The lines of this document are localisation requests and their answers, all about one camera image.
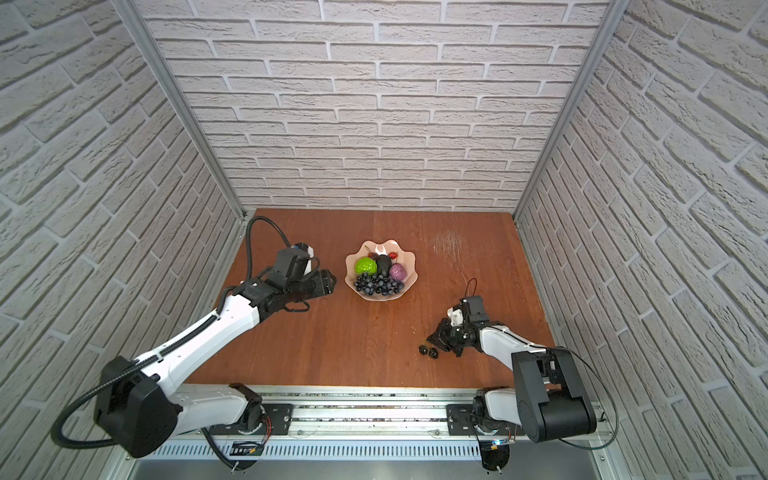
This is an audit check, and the dark cherry pair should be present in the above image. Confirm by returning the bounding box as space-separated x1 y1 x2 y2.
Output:
418 345 439 359

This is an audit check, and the green bumpy fruit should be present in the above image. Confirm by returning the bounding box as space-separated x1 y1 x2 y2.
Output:
354 257 378 276

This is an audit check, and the purple fig fruit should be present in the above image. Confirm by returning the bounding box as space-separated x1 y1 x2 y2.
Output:
389 263 408 283

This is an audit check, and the dark grape bunch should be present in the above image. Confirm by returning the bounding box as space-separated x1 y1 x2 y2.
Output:
353 273 404 297

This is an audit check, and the dark avocado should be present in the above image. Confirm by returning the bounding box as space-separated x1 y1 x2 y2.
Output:
376 257 393 277

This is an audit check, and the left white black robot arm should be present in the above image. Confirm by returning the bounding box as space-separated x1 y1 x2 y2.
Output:
94 244 337 458

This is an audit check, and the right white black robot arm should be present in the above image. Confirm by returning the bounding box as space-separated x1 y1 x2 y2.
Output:
419 296 597 443

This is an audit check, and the pink wavy fruit bowl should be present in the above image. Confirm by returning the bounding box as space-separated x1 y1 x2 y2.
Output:
344 240 418 302

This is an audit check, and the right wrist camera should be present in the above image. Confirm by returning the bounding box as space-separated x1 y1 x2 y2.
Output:
447 307 465 328

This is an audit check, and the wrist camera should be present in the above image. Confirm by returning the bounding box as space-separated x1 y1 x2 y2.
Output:
447 307 465 328
294 242 314 276

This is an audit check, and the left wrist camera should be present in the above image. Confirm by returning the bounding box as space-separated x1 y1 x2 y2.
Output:
294 242 314 276

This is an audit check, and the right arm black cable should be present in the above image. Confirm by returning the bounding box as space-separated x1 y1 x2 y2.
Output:
464 277 619 451

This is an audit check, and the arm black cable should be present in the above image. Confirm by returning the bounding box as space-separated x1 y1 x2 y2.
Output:
50 215 295 472
464 277 619 451

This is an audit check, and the aluminium mounting rail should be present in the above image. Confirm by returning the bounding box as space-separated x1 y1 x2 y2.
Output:
119 385 616 463

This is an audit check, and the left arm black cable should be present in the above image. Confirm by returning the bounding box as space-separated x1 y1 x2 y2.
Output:
50 215 295 472

